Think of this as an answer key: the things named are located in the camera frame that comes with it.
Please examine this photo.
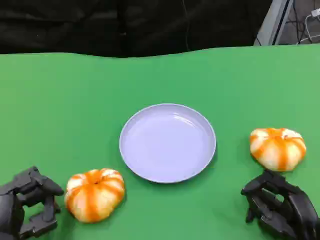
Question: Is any orange and white bread roll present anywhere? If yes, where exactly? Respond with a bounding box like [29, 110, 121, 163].
[249, 127, 307, 172]
[64, 168, 125, 224]

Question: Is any grey metal frame post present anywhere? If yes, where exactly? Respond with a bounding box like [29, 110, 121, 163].
[253, 0, 295, 47]

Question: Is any lilac plate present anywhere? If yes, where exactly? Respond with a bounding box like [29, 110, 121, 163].
[119, 103, 217, 185]

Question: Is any black backdrop curtain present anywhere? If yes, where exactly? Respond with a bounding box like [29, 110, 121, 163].
[0, 0, 274, 59]

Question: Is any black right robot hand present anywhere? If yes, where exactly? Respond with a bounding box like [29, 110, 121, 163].
[240, 169, 320, 240]

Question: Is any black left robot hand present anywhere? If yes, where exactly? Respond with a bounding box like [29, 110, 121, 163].
[0, 166, 65, 240]

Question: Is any green table cloth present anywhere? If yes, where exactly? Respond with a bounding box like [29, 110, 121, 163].
[0, 43, 320, 240]

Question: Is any white charger cable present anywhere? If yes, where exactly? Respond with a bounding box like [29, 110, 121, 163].
[296, 8, 320, 45]

